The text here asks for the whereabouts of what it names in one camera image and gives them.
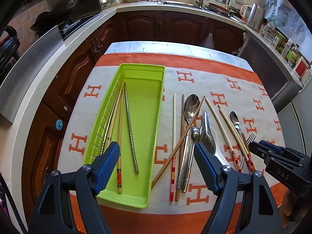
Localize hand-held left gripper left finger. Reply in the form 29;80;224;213
28;141;121;234

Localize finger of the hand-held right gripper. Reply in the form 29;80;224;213
258;139;285;153
248;141;270;159

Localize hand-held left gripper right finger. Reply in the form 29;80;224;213
193;142;285;234

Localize metal fork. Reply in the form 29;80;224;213
239;133;257;173

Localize white ceramic spoon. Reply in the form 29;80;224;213
209;126;231;169

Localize wide handled metal spoon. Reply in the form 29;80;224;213
199;111;217;156

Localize small metal spoon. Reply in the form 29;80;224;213
182;127;201;193

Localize small spoon wooden handle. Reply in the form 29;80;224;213
230;111;250;158

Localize silver metal chopstick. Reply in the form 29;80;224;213
124;82;139;175

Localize wooden chopstick red patterned end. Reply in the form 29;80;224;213
117;84;125;195

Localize green plastic utensil tray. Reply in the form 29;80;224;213
83;63;166;209

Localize pale chopstick dark band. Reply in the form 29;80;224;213
101;79;126;155

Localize large metal spoon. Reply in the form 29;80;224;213
177;94;201;191

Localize grey refrigerator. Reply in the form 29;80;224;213
276;78;312;157

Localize orange beige printed blanket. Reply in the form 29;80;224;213
57;52;288;234

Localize grey metal appliance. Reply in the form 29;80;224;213
237;30;304;114

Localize red label container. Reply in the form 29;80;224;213
293;56;309;79

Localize white kitchen countertop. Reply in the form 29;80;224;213
5;0;305;225

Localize clear plastic bottle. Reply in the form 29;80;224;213
286;45;300;66

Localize glass jar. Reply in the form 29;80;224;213
262;20;277;44

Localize white plastic bag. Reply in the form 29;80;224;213
201;31;215;49

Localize stainless steel splash shield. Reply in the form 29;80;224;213
0;26;64;124

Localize stainless steel kettle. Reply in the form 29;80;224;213
246;3;266;33

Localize pink white kettle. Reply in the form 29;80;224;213
240;4;252;21

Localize black gas stove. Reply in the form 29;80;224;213
58;13;101;41

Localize brown wooden kitchen cabinets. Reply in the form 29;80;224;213
21;10;247;215

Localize red pan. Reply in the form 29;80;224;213
207;2;231;14

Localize black red electric cooker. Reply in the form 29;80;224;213
0;26;20;79

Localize black wok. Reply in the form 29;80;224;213
30;11;59;34

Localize steel sink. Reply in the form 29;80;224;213
158;0;208;8

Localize dark range hood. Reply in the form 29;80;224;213
45;0;103;23

